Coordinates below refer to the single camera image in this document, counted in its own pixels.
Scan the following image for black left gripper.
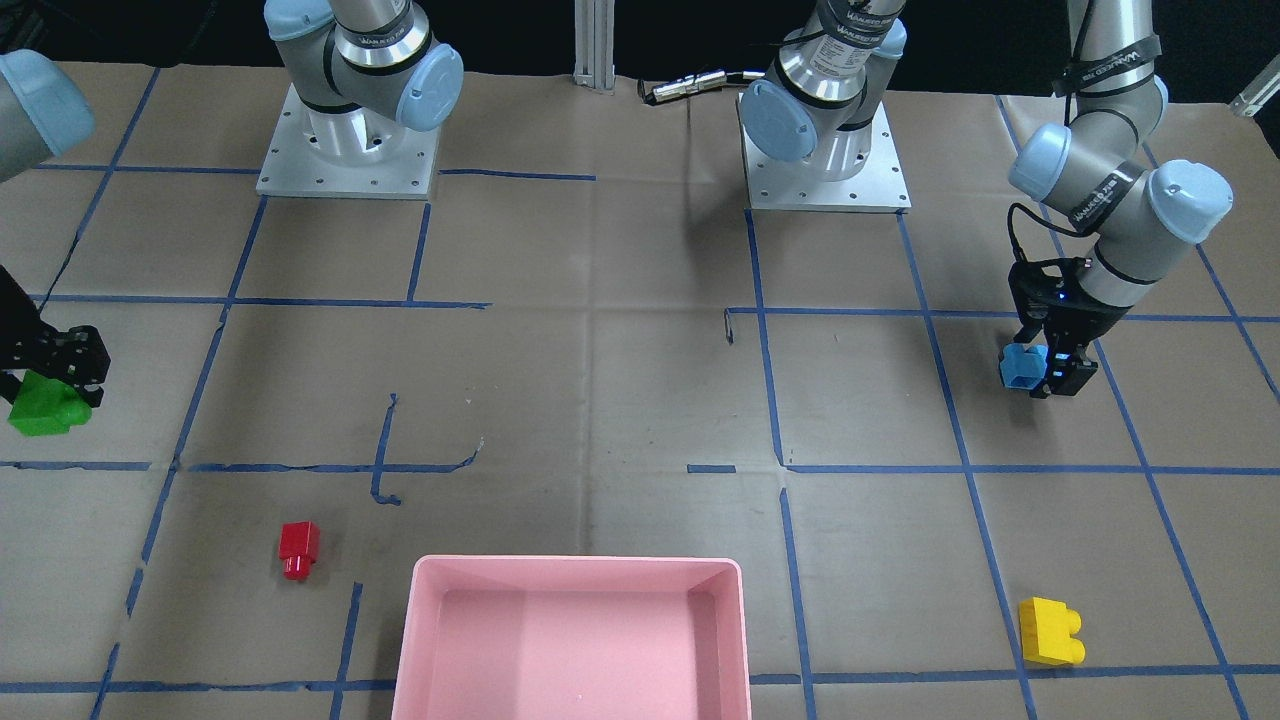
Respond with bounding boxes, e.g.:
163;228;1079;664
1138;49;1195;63
1007;258;1126;398

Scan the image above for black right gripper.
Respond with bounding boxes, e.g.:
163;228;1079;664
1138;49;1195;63
1;266;111;409

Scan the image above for blue toy block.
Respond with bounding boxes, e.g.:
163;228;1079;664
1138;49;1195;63
998;343;1048;391

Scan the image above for green toy block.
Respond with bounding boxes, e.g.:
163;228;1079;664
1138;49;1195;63
6;372;92;437

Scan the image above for yellow toy block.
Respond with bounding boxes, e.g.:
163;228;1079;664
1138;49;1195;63
1018;596;1085;666

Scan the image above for red toy block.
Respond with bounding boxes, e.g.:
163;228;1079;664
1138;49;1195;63
278;521;320;582

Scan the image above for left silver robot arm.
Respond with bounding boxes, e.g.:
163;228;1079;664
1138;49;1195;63
739;1;1233;398

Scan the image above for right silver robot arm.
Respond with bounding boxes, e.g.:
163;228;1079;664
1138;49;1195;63
3;1;908;423

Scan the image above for pink plastic box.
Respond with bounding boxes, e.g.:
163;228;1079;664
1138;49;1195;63
392;555;753;719

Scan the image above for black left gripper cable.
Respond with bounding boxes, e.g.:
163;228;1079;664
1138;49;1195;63
1006;202;1091;269

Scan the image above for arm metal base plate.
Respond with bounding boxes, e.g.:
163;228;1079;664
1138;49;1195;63
256;86;442;201
742;104;913;213

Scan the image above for silver cable connector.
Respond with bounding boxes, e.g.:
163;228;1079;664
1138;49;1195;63
636;70;765;108

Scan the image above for aluminium extrusion post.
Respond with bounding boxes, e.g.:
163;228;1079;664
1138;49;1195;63
572;0;616;94

